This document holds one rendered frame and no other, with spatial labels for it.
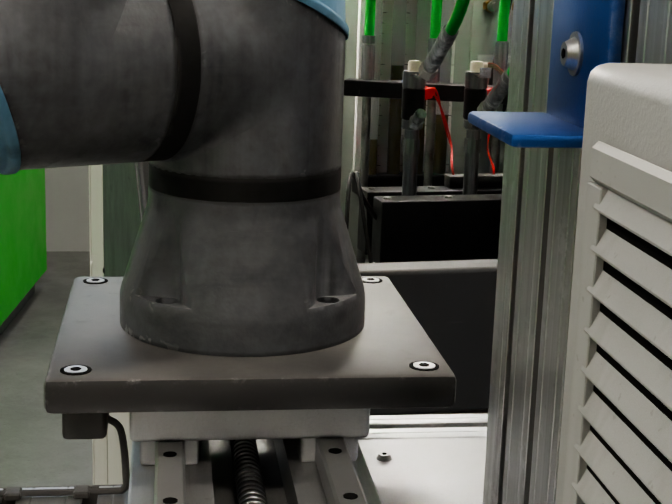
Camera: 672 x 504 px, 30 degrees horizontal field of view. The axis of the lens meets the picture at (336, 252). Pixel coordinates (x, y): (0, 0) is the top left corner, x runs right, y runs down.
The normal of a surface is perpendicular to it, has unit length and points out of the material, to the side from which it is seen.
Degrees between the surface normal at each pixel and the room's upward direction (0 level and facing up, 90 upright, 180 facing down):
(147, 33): 75
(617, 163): 90
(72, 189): 90
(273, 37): 84
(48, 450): 0
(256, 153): 90
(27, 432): 0
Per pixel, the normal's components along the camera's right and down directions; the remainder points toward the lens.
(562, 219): -0.99, 0.00
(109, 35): 0.58, -0.07
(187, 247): -0.42, -0.11
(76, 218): 0.13, 0.23
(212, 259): -0.18, -0.09
